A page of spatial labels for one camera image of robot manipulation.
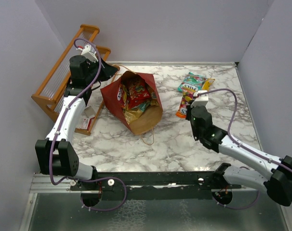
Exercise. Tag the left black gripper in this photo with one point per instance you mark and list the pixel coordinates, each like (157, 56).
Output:
(107, 70)

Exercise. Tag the red snack packet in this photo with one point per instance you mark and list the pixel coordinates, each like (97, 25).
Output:
(138, 92)

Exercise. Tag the red paper bag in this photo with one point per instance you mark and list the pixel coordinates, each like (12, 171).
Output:
(152, 114)

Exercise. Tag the orange Fox's fruits candy bag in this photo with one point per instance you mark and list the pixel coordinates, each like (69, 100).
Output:
(186, 98)

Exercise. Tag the teal Fox's mint candy bag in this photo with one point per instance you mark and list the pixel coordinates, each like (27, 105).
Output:
(192, 81)

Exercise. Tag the yellow snack packet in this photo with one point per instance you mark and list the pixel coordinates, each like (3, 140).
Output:
(207, 84)

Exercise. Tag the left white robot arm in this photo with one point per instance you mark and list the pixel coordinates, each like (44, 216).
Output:
(55, 153)

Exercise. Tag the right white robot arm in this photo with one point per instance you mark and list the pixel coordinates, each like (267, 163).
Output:
(268, 173)

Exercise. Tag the red white small box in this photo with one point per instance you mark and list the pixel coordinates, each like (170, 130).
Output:
(87, 117)

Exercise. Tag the orange wooden rack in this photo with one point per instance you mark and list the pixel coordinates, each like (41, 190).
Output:
(49, 96)

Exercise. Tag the gold snack packet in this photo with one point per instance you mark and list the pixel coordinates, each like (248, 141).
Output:
(133, 114)

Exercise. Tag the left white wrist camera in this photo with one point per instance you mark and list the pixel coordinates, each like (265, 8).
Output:
(88, 52)

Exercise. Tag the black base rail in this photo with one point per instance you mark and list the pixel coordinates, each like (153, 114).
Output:
(114, 186)

